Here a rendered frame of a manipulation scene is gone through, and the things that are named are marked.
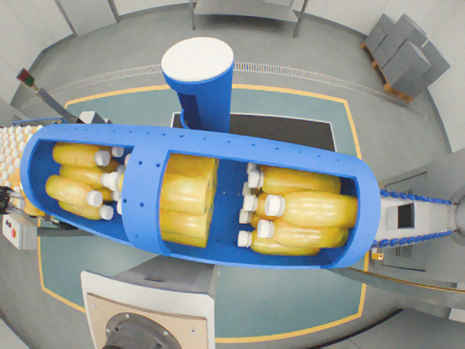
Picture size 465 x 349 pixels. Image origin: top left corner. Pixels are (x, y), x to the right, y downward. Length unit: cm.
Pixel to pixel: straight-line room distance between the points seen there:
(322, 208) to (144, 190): 30
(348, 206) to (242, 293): 136
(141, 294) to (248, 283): 126
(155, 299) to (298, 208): 33
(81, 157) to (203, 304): 44
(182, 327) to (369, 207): 42
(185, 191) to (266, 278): 138
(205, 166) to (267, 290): 141
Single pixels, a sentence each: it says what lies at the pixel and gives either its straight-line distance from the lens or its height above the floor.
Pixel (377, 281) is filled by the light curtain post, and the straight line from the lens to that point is 111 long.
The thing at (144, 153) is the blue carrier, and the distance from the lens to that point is 31.
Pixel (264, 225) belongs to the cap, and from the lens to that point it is 38.
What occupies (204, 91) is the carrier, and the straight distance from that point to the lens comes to 69.
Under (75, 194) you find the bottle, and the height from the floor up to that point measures 114.
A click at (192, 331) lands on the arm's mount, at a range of 41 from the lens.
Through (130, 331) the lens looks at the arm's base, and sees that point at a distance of 42.
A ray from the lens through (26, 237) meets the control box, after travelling 90.
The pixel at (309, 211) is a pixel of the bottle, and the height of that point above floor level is 119.
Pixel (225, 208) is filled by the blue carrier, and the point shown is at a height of 96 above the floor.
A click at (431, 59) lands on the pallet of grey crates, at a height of 100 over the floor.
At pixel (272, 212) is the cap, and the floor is 117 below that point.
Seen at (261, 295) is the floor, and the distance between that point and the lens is 166.
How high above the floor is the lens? 149
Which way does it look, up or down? 75 degrees down
